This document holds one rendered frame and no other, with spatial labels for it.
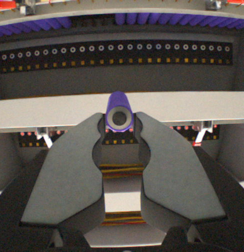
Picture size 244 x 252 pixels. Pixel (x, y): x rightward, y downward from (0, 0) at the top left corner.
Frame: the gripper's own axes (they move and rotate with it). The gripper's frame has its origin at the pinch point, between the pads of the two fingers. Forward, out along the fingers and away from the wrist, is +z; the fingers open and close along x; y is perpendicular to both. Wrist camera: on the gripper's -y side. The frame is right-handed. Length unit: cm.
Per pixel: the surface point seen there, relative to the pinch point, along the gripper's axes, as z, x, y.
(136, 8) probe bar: 20.7, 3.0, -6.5
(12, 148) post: 31, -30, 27
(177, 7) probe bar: 20.7, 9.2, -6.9
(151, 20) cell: 27.7, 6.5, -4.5
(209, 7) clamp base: 18.9, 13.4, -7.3
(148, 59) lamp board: 31.6, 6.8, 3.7
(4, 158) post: 26.0, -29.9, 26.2
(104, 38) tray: 32.8, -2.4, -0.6
